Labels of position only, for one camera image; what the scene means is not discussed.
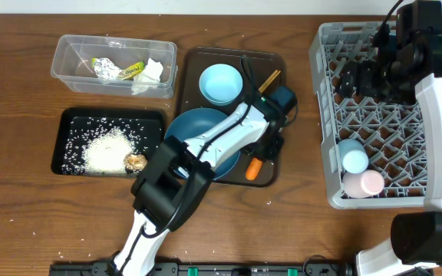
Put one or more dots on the orange carrot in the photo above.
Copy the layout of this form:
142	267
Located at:
253	169

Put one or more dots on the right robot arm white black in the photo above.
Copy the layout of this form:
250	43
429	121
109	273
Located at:
407	70

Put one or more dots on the light blue plastic cup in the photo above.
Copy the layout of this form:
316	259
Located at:
353	157

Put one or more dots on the brown food scrap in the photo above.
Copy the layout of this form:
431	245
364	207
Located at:
135	162

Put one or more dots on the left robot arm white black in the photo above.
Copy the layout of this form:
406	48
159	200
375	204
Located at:
175	180

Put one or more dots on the small light blue bowl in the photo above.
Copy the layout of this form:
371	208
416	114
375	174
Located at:
220	84

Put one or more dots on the yellow green snack wrapper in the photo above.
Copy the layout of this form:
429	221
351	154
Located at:
107	70

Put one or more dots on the large dark blue plate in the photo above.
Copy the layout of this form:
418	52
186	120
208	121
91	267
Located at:
195	122

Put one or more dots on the crumpled white paper napkin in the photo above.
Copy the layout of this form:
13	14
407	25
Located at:
148	77

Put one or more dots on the brown serving tray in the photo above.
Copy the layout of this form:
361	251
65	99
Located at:
189	97

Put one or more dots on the pile of white rice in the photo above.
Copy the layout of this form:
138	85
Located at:
96	146

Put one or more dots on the pink plastic cup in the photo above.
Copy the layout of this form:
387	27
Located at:
363	184

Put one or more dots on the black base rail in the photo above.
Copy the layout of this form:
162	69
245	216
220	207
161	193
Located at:
225	270

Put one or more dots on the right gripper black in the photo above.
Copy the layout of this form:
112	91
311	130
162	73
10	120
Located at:
364	70

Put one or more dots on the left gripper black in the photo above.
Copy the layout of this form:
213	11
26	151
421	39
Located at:
266	152

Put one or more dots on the clear plastic container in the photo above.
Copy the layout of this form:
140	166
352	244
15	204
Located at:
72	63

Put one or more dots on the black waste tray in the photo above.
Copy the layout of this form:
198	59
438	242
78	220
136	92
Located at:
72	112

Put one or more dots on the grey dishwasher rack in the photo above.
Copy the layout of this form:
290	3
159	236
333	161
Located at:
392	134

